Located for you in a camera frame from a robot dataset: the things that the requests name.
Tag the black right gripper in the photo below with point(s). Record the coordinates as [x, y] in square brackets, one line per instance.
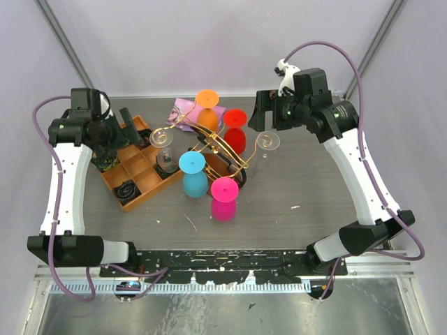
[267, 101]

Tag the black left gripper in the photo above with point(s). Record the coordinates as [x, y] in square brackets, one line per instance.
[121, 139]

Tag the clear tall wine glass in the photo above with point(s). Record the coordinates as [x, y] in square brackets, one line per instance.
[267, 141]

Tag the red wine glass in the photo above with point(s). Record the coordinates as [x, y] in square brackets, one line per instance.
[234, 120]

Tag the wooden compartment tray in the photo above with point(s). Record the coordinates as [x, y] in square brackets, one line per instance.
[137, 164]

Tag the orange wine glass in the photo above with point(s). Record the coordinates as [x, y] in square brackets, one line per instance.
[207, 117]

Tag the gold wire wine glass rack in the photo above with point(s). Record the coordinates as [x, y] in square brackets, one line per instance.
[235, 165]

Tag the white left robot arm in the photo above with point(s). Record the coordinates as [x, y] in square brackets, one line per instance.
[62, 241]

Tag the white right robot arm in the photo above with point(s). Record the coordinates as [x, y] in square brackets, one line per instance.
[304, 99]

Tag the clear wine glass on left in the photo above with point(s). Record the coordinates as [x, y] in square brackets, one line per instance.
[162, 138]

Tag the blue wine glass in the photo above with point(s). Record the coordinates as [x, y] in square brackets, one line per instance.
[195, 183]

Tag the pink wine glass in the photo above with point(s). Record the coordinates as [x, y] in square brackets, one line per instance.
[224, 191]

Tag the dark floral rolled cloth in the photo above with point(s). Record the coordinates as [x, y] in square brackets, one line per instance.
[104, 160]

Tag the dark green rolled cloth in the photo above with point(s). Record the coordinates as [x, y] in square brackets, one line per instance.
[164, 171]

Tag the black orange rolled cloth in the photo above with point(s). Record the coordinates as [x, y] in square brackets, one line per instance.
[127, 191]

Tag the aluminium frame rail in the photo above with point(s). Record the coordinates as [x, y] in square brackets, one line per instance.
[111, 280]

